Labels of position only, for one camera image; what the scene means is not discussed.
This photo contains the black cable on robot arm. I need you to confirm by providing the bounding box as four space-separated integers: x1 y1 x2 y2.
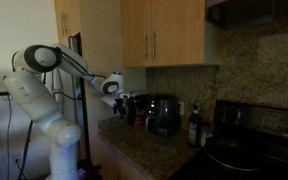
54 46 109 83

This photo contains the dark glass bottle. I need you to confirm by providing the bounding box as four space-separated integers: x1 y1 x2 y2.
187 102 203 149

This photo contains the beige cabinet above refrigerator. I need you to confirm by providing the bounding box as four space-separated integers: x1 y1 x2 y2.
53 0 82 44

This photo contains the thin hanging cable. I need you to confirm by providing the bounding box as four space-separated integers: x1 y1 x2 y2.
5 96 14 180

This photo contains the stainless steel refrigerator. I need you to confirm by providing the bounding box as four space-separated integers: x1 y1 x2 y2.
52 33 85 164

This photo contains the small pale container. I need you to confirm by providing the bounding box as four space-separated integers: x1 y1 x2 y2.
200 130 208 147

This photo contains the black kitchen stove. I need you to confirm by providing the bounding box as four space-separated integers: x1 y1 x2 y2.
168 99 288 180

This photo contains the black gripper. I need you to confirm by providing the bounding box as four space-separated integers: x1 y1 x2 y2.
114 96 130 118

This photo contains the black coffee machine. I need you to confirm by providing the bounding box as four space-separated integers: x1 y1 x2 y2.
126 90 151 128

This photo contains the granite countertop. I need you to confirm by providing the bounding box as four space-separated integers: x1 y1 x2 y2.
96 134 152 180

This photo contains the metal bar handle wide door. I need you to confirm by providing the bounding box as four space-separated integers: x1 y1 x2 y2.
152 30 158 61

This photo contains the metal bar handle narrow door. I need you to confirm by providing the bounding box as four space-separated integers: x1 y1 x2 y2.
144 32 150 61

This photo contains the wide beige cabinet door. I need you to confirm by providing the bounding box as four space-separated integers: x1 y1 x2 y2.
150 0 206 67

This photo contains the narrow beige cabinet door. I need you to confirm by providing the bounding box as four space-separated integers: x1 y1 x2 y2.
121 0 152 69

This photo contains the beige wall cabinet body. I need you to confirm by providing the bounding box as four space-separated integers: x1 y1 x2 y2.
120 0 223 69

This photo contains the white wall outlet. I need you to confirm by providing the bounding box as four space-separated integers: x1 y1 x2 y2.
178 101 186 117

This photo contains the thick black hanging cable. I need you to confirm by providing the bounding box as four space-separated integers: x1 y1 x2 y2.
16 119 34 180

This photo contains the black frying pan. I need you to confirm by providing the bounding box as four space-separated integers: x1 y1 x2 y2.
203 137 269 173

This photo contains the dark range hood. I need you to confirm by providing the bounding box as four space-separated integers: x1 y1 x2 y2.
205 0 288 32

